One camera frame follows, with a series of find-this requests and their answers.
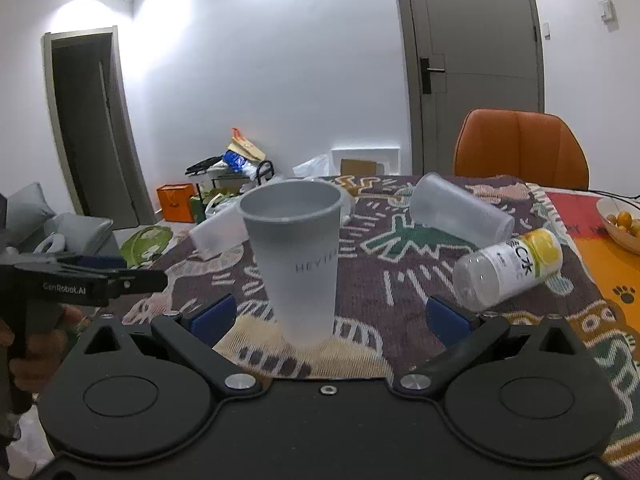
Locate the orange chair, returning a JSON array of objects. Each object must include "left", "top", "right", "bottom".
[{"left": 452, "top": 108, "right": 591, "bottom": 192}]

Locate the black door handle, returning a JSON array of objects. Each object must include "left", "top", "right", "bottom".
[{"left": 419, "top": 55, "right": 447, "bottom": 94}]

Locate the black trolley cart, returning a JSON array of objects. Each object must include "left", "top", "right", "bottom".
[{"left": 185, "top": 157, "right": 277, "bottom": 211}]

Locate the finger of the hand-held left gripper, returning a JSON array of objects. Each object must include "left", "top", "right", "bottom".
[
  {"left": 55, "top": 254, "right": 129, "bottom": 272},
  {"left": 106, "top": 270, "right": 169, "bottom": 302}
]

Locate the white plastic bag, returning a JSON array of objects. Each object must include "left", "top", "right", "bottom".
[{"left": 292, "top": 154, "right": 332, "bottom": 179}]

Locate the grey plastic cup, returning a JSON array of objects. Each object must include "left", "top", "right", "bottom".
[{"left": 239, "top": 180, "right": 344, "bottom": 348}]

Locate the person's left hand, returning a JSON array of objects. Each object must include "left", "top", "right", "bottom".
[{"left": 0, "top": 306, "right": 86, "bottom": 393}]

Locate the orange paw print mat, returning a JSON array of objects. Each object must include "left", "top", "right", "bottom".
[{"left": 544, "top": 190, "right": 640, "bottom": 367}]

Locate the black cable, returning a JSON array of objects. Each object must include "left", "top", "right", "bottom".
[{"left": 586, "top": 188, "right": 640, "bottom": 200}]

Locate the large translucent plastic cup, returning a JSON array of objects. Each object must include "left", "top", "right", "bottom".
[{"left": 409, "top": 172, "right": 516, "bottom": 249}]

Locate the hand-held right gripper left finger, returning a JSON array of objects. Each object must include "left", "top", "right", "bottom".
[{"left": 75, "top": 294, "right": 263, "bottom": 401}]

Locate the small translucent plastic cup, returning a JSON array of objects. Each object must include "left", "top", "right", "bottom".
[{"left": 189, "top": 204, "right": 257, "bottom": 262}]

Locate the orange box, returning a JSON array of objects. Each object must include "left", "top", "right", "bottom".
[{"left": 156, "top": 183, "right": 197, "bottom": 224}]

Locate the dark doorway frame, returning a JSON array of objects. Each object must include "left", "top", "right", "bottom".
[{"left": 42, "top": 27, "right": 157, "bottom": 228}]

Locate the paper shopping bag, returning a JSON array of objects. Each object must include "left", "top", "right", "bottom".
[{"left": 226, "top": 127, "right": 267, "bottom": 164}]

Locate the grey sofa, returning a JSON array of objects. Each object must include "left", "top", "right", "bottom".
[{"left": 0, "top": 182, "right": 117, "bottom": 263}]

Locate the yellow label plastic bottle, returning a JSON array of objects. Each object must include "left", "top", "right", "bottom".
[{"left": 452, "top": 228, "right": 564, "bottom": 312}]

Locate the cardboard box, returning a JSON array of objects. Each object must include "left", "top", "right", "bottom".
[{"left": 340, "top": 158, "right": 394, "bottom": 177}]

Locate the beige bowl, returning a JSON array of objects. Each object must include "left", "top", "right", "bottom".
[{"left": 597, "top": 196, "right": 640, "bottom": 256}]

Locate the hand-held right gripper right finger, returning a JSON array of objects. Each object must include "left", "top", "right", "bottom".
[{"left": 392, "top": 295, "right": 586, "bottom": 401}]

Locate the grey door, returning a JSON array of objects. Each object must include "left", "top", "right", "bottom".
[{"left": 390, "top": 0, "right": 547, "bottom": 177}]

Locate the pile of small oranges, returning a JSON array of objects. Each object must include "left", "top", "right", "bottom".
[{"left": 605, "top": 211, "right": 640, "bottom": 239}]

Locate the printed patterned tablecloth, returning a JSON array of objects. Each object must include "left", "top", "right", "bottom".
[{"left": 121, "top": 174, "right": 640, "bottom": 467}]

